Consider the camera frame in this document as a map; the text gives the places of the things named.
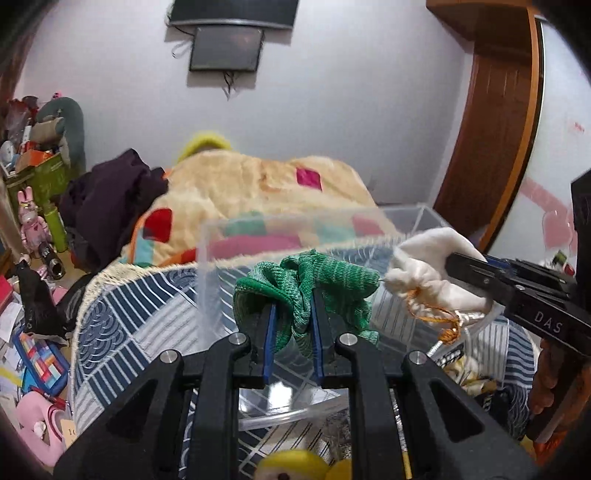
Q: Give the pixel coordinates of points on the small black wall monitor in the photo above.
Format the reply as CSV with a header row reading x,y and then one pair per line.
x,y
226,48

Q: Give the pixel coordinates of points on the yellow sponge block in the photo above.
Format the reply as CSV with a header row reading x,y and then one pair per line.
x,y
341,470

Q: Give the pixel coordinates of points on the green knitted cloth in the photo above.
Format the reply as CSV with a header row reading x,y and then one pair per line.
x,y
346,289

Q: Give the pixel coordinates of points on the large black wall television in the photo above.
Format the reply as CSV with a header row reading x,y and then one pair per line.
x,y
273,14

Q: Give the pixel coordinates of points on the pink rabbit figure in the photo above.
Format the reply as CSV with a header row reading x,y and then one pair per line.
x,y
34,230

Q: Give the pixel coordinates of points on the pink plush on floor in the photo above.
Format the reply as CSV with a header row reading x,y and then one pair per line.
x,y
40,426

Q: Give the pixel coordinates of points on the grey green plush toy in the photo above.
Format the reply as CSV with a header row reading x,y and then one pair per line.
x,y
60,123

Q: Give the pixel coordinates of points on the yellow plush behind blanket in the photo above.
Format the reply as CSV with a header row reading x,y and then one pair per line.
x,y
203,141

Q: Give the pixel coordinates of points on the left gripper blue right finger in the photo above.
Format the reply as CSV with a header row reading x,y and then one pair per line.
x,y
319,335

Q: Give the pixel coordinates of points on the yellow white felt doll head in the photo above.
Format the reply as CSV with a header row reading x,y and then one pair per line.
x,y
292,464

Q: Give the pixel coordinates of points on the colourful blue pencil case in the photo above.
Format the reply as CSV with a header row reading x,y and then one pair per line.
x,y
44,361

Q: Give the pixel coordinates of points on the blue white patterned bedspread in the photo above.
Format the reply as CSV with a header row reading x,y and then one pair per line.
x,y
130,314

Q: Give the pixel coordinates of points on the beige fluffy patchwork blanket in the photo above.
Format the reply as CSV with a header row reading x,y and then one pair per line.
x,y
244,205

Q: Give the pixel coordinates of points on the white drawstring cloth pouch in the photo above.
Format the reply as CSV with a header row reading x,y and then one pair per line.
x,y
418,275

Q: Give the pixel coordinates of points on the clear plastic storage box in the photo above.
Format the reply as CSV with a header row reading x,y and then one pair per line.
x,y
281,258

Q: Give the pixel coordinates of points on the green cardboard box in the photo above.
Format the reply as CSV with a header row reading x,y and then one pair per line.
x,y
48,179

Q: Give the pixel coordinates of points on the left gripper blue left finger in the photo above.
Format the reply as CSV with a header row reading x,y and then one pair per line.
x,y
269,343

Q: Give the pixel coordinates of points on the green cylinder bottle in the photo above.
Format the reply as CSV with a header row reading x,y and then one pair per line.
x,y
56,228

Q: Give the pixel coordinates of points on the dark purple clothing pile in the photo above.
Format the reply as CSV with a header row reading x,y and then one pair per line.
x,y
100,208

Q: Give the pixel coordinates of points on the floral pouch with striped strap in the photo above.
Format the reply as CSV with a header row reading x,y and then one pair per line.
x,y
464,371

